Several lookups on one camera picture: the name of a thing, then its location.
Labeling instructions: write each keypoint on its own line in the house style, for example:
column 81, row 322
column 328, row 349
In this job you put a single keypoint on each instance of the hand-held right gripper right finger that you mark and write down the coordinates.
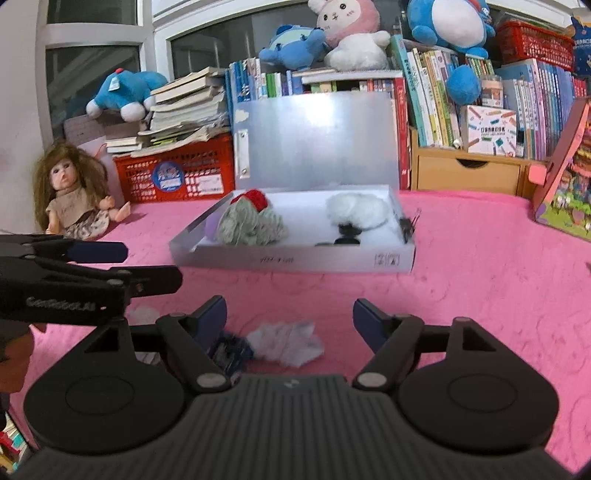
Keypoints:
column 369, row 321

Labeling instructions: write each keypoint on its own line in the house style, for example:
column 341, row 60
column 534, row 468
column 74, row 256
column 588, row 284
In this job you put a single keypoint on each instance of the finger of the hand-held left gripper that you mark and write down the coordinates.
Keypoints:
column 97, row 252
column 152, row 279

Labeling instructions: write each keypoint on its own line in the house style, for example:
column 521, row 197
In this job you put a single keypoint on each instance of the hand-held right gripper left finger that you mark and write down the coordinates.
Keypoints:
column 212, row 321

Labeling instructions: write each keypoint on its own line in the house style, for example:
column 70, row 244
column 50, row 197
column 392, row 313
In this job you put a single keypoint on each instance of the blue patterned sock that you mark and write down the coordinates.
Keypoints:
column 231, row 355

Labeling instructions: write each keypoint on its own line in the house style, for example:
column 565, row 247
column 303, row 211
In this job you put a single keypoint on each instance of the white cloth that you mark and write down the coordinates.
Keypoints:
column 286, row 344

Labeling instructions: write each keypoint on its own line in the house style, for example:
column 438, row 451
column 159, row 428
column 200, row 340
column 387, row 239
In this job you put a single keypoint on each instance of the green knitted cloth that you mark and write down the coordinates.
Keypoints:
column 249, row 226

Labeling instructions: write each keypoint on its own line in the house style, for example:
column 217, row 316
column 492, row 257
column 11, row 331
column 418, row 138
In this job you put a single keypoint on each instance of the white fluffy pompom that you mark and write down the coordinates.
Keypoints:
column 355, row 210

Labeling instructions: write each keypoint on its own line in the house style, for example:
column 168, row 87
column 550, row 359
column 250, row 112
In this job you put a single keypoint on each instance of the red fluffy yarn item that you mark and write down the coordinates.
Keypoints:
column 254, row 199

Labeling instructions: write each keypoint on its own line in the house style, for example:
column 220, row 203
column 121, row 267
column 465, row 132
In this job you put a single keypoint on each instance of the white box with lid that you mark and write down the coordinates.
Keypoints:
column 314, row 138

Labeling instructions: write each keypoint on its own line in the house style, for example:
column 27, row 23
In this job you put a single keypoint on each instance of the person's left hand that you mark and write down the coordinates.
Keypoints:
column 16, row 355

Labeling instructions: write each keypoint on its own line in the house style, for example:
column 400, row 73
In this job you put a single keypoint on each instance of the small white pad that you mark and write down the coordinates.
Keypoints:
column 143, row 316

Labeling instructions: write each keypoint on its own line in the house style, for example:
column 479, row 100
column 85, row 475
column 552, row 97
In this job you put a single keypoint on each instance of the long-haired doll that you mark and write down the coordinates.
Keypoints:
column 69, row 207

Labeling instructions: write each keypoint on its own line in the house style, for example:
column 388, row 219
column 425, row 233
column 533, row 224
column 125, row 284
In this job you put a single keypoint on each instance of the red plastic crate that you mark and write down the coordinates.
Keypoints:
column 138, row 177

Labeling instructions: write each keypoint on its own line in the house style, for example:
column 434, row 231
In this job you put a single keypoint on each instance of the small black object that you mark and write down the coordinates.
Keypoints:
column 344, row 237

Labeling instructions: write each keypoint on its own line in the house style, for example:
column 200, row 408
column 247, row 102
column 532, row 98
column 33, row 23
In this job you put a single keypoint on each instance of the black binder clip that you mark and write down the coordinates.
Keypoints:
column 406, row 228

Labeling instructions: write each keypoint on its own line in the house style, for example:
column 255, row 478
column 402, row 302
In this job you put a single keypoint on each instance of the pink blanket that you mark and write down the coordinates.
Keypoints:
column 485, row 286

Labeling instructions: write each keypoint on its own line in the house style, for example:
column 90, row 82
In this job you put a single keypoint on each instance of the pale pink box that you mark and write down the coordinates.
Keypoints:
column 83, row 129

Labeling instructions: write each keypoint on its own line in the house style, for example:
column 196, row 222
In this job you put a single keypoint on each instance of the colourful book pile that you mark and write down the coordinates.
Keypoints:
column 11, row 443

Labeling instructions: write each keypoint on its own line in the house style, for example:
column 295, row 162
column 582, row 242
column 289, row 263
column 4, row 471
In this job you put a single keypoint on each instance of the blue plush with red nose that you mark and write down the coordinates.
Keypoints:
column 120, row 87

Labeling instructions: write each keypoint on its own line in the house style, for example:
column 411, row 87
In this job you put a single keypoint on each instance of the stack of lying books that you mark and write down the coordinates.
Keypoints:
column 184, row 110

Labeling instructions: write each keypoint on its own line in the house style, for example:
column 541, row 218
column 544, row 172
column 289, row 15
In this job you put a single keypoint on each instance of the wooden drawer unit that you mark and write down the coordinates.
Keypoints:
column 461, row 173

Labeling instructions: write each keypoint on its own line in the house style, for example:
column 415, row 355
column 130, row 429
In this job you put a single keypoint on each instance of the row of thin upright books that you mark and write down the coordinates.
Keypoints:
column 244, row 83

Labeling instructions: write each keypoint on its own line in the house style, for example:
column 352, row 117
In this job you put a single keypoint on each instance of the white colourful printed box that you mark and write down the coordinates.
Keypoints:
column 489, row 131

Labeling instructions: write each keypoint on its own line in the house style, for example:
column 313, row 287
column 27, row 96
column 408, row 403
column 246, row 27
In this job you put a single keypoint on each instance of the white framed window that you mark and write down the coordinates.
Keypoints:
column 207, row 46

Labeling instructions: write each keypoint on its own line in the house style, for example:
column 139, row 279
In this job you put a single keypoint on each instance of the blue plush with closed eyes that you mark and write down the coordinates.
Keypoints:
column 291, row 48

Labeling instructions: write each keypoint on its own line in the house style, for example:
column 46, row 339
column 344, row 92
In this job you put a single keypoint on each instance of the pink and white rabbit plush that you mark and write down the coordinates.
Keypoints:
column 355, row 50

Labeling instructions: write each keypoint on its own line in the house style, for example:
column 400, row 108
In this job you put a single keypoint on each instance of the row of tall picture books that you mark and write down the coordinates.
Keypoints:
column 540, row 101

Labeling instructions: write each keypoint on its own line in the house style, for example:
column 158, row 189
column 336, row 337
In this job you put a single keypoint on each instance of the large blue white-bellied plush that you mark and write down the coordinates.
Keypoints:
column 443, row 23

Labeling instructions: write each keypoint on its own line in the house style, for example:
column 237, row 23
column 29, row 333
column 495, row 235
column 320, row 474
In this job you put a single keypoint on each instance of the red plastic basket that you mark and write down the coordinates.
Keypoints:
column 535, row 44

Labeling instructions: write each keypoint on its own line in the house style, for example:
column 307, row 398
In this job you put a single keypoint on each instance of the dark blue printed box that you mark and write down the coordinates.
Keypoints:
column 582, row 46

